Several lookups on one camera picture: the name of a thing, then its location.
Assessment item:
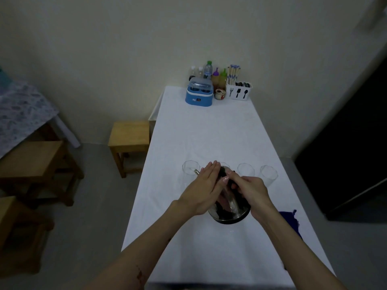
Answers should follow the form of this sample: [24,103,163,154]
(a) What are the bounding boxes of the blue and white egg steamer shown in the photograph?
[185,77,214,107]

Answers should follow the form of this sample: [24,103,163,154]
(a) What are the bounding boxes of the dark blue cloth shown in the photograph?
[278,210,303,239]

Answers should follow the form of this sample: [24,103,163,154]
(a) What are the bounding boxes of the person's right hand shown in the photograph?
[226,170,274,223]

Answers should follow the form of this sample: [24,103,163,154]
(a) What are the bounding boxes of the white tablecloth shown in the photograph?
[121,85,336,287]

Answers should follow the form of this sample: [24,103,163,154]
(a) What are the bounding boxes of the small light wooden stool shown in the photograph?
[108,121,151,179]

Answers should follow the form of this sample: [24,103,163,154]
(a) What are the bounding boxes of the bundle of wooden chopsticks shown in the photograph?
[227,64,241,86]

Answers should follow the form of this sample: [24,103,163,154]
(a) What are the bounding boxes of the patterned grey tablecloth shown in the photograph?
[0,81,81,159]

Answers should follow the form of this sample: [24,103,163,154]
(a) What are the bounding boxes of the dark door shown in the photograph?
[294,54,387,221]

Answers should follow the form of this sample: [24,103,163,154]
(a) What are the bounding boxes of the glass pitcher with black lid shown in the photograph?
[193,166,252,225]

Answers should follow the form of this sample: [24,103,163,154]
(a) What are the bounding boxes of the person's right forearm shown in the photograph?
[250,205,348,290]

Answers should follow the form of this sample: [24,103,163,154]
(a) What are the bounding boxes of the dark wooden stool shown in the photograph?
[0,196,55,276]
[0,141,85,207]

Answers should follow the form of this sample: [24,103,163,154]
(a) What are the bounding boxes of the white cutlery holder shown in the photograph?
[226,81,253,101]

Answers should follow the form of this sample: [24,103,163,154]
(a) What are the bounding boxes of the person's left hand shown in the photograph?
[178,161,230,216]

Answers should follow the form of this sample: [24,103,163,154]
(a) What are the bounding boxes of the person's left forearm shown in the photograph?
[85,200,201,290]

